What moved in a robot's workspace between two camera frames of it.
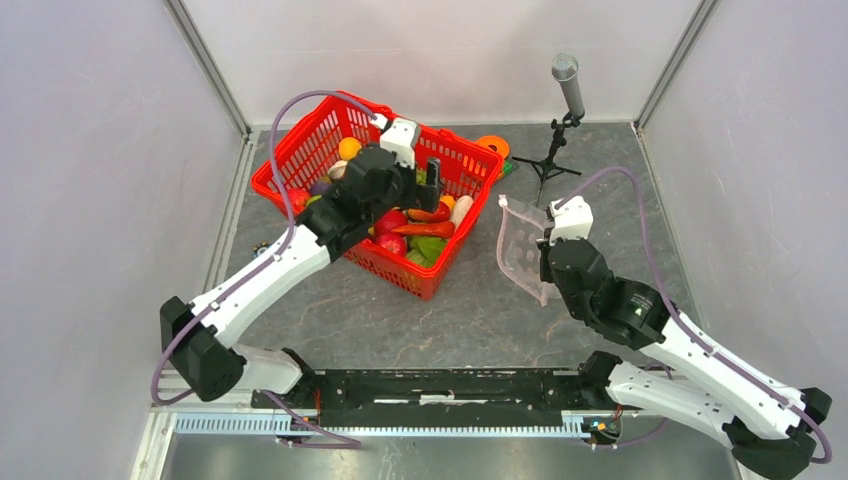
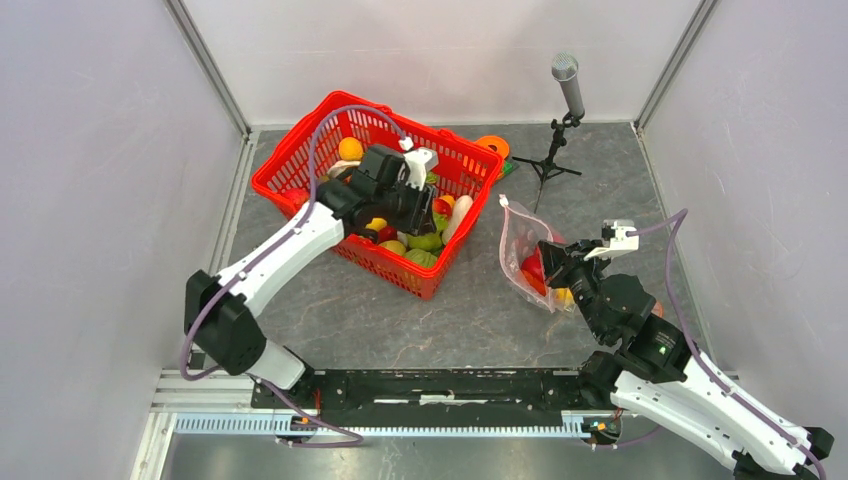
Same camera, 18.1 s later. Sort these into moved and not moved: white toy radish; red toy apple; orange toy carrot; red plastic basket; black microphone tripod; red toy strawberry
Moved: orange toy carrot; red toy apple
Not moved: red plastic basket; white toy radish; black microphone tripod; red toy strawberry
